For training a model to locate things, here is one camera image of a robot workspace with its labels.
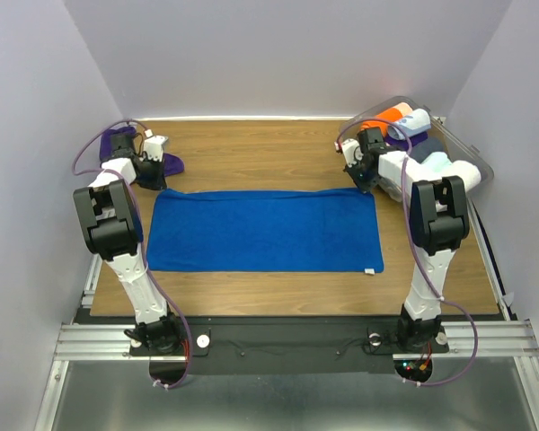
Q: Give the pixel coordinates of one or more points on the orange rolled towel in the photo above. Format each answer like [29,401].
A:
[382,120]

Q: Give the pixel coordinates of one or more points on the light blue patterned rolled towel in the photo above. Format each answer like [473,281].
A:
[415,123]

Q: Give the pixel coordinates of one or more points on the white rolled towel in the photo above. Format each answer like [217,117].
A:
[468,172]

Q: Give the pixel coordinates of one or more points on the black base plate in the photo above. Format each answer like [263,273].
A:
[298,345]

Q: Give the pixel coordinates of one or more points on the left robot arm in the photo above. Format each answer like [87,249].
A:
[112,229]

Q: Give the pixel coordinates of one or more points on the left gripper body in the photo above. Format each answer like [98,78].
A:
[150,177]

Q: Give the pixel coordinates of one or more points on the pale teal rolled towel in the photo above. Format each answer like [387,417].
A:
[437,162]

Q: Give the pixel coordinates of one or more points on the aluminium frame rail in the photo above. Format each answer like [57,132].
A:
[496,339]

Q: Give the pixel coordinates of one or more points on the clear plastic bin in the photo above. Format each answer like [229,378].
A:
[455,148]

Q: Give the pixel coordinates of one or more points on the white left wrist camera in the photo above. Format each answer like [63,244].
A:
[153,146]

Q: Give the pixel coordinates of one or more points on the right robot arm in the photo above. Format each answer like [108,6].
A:
[437,223]

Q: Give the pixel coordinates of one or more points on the dark grey rolled towel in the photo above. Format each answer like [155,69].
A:
[423,150]

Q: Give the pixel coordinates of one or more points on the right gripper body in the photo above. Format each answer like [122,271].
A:
[362,178]

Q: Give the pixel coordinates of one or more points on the purple rolled towel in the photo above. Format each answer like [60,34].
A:
[402,143]

